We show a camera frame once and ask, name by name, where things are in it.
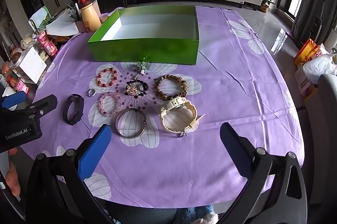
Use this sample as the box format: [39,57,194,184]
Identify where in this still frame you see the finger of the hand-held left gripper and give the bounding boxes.
[16,96,58,122]
[0,92,27,110]

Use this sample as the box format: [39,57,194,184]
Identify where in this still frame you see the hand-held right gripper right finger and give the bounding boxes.
[218,122,308,224]

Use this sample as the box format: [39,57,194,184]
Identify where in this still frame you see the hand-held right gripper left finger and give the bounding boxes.
[25,124,114,224]

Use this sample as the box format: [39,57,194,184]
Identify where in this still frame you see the black wristband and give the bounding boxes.
[62,94,85,126]

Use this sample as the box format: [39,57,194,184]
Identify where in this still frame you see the silver bangle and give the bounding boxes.
[115,108,147,138]

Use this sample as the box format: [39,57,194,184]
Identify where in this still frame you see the pink bead bracelet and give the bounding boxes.
[99,92,124,117]

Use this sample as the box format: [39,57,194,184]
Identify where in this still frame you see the red bead bracelet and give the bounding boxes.
[96,67,119,88]

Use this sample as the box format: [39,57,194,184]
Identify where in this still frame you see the cream wristwatch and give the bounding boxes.
[159,98,206,138]

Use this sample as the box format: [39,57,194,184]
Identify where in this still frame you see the brown wooden bead bracelet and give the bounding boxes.
[154,75,188,101]

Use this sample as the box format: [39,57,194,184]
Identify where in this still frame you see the green flower pendant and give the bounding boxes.
[133,61,152,80]

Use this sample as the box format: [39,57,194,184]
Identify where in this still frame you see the green cardboard box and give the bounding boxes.
[87,5,200,65]

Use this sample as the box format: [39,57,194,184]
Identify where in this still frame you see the person's left hand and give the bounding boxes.
[5,148,21,197]

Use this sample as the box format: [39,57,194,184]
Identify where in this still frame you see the red packet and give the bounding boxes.
[7,74,29,94]

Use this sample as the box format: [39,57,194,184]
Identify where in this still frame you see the white box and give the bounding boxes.
[18,48,48,84]

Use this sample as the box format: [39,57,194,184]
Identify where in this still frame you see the glass jar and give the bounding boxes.
[9,48,25,69]

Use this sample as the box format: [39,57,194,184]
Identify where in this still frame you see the pink printed can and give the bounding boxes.
[37,31,52,48]
[46,41,58,56]

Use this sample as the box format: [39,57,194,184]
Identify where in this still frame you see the purple floral tablecloth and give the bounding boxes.
[20,5,306,210]

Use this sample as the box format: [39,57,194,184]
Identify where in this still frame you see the blue fluffy cloth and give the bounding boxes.
[176,204,219,224]

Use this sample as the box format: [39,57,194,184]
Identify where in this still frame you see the white papers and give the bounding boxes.
[46,15,79,36]

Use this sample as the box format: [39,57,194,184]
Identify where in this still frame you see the green and white book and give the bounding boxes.
[29,6,52,32]

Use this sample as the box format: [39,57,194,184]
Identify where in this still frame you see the yellow tumbler with red straw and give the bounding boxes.
[76,0,102,33]

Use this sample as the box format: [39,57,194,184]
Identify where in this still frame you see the grey chair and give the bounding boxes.
[317,74,337,224]

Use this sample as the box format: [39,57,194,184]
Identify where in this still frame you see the white plastic bag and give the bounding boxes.
[303,53,337,85]

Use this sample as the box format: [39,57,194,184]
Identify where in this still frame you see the small potted plant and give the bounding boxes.
[259,0,275,13]

